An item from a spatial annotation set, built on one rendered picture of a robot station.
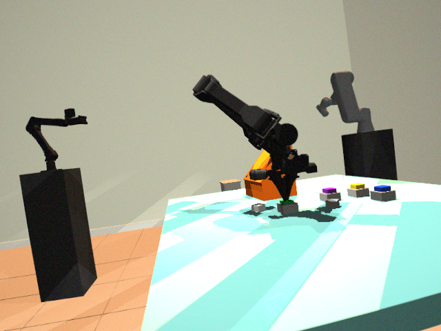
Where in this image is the blue button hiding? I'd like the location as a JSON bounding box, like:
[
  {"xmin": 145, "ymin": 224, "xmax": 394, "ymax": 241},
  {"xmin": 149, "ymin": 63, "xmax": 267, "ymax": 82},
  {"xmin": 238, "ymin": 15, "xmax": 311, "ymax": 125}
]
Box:
[{"xmin": 370, "ymin": 185, "xmax": 397, "ymax": 201}]

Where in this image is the green button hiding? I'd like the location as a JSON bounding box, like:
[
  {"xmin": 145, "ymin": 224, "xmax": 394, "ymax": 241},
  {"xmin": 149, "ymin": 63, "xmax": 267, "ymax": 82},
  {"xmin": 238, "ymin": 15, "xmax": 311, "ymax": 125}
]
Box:
[{"xmin": 276, "ymin": 199, "xmax": 299, "ymax": 214}]

